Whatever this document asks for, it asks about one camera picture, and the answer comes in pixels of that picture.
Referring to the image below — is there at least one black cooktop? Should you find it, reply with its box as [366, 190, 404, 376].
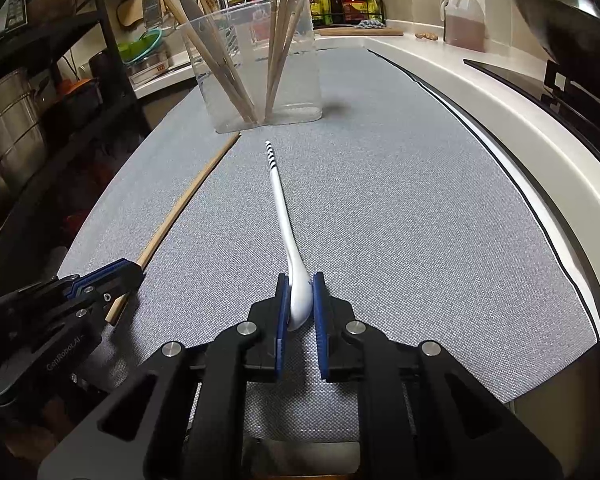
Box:
[462, 57, 600, 181]

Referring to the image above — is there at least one clear plastic container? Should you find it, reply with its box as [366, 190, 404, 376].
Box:
[177, 0, 323, 134]

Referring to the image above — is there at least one hanging wooden board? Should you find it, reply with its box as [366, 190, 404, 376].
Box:
[117, 0, 144, 29]

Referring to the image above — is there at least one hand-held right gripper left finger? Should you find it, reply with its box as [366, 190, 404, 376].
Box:
[37, 273, 290, 480]

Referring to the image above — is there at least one grey woven mat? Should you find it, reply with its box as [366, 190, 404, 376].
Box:
[57, 46, 600, 443]

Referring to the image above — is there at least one black wok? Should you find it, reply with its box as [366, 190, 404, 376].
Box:
[511, 0, 600, 68]

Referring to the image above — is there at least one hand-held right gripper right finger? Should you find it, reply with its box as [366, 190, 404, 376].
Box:
[312, 271, 563, 480]

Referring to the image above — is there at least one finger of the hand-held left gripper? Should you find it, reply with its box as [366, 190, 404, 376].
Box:
[74, 275, 145, 317]
[59, 258, 143, 295]

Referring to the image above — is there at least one plastic oil jug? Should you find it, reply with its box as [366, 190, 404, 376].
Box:
[440, 0, 486, 52]

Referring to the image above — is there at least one white ceramic spoon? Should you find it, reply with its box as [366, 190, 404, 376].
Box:
[265, 140, 315, 332]

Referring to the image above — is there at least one black shelf rack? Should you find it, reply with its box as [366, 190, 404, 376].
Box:
[0, 0, 149, 281]

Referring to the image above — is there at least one clear storage box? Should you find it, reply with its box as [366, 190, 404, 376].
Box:
[127, 52, 174, 86]

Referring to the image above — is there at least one steel pot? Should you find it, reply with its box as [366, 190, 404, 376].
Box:
[0, 67, 49, 201]

